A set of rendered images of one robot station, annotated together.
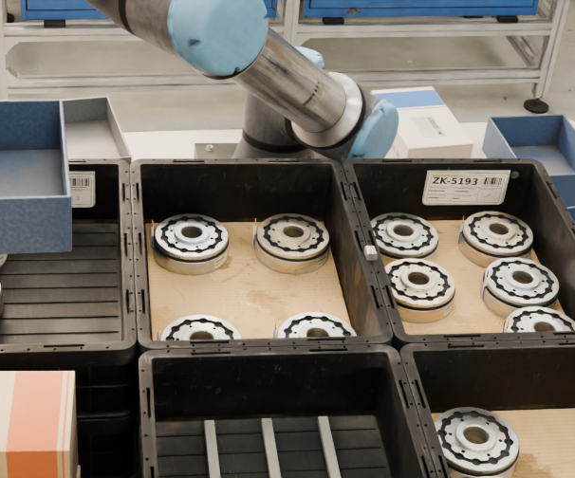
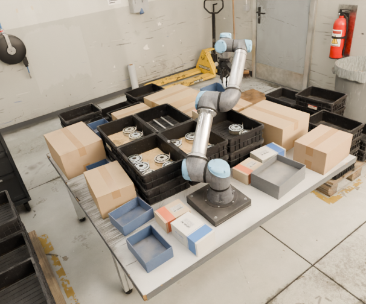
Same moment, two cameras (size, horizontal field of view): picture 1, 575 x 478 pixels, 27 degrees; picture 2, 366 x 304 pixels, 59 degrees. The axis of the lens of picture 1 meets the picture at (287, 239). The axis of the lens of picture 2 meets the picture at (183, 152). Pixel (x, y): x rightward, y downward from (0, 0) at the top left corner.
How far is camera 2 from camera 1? 302 cm
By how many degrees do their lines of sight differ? 110
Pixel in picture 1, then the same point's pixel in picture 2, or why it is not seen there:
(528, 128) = (157, 259)
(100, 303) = not seen: hidden behind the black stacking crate
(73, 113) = (285, 184)
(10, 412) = not seen: hidden behind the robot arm
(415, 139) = (188, 215)
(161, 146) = (265, 206)
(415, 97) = (199, 235)
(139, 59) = not seen: outside the picture
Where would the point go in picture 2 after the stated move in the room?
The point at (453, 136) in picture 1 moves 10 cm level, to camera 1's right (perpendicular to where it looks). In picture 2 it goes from (177, 222) to (159, 229)
